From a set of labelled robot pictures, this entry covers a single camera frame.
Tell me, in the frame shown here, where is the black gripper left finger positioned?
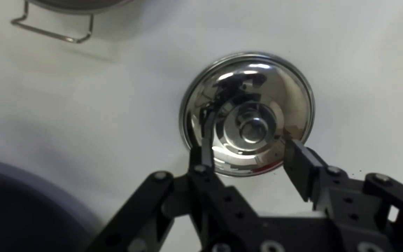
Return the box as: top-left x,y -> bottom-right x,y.
87,110 -> 259,252

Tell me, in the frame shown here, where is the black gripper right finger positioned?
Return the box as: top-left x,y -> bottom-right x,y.
283,138 -> 403,252

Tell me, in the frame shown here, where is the small steel pot lid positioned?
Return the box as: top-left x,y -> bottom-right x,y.
178,50 -> 317,177

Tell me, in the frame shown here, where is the large black cooking pot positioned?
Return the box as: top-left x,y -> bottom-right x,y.
0,156 -> 105,252

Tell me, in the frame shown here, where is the small steel pot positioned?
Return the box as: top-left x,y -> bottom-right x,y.
10,0 -> 133,44

